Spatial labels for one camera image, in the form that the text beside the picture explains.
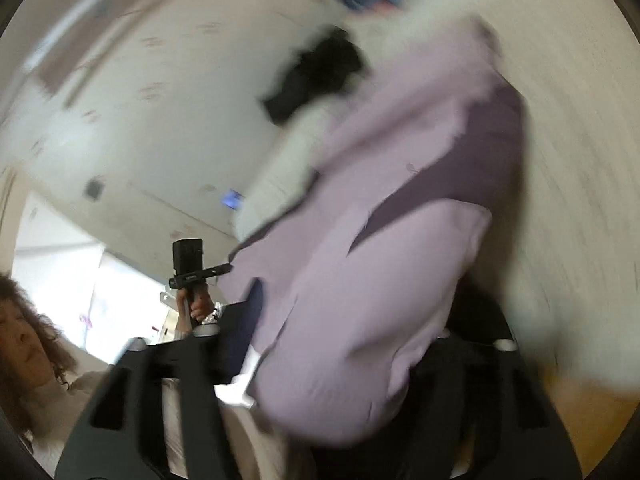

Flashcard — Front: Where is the person head curly hair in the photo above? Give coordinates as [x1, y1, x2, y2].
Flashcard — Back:
[1, 273, 77, 434]

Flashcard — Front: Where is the white striped quilt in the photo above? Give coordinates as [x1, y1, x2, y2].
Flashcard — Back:
[346, 0, 639, 115]

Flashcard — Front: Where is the person left hand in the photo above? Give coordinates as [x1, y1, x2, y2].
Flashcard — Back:
[176, 286, 214, 330]

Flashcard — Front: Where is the white pillow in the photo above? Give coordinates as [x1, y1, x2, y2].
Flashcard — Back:
[233, 96, 344, 242]

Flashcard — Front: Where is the floral bed sheet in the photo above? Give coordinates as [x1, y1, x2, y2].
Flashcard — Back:
[475, 18, 639, 390]

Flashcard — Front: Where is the lilac purple jacket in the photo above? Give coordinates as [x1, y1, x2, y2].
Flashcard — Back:
[218, 18, 525, 445]

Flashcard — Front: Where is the black garment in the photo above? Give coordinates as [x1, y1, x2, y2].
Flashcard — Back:
[260, 26, 367, 126]

